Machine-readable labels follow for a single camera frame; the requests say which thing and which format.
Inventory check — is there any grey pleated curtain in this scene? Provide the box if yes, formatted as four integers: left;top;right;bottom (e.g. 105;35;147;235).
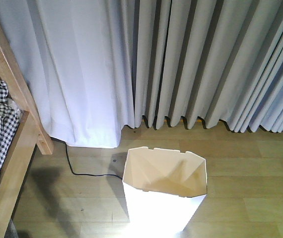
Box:
106;0;283;133

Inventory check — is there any white plastic trash bin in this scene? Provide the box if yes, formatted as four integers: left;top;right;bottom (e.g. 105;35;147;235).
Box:
122;147;208;238

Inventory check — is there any wooden bed frame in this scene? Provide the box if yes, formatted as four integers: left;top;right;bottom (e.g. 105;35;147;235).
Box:
0;25;54;238

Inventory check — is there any black floor power cable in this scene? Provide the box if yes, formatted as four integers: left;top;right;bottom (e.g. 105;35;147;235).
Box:
51;137;124;180

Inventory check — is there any white sheer curtain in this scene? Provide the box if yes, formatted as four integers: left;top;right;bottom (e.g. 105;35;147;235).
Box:
0;0;135;148

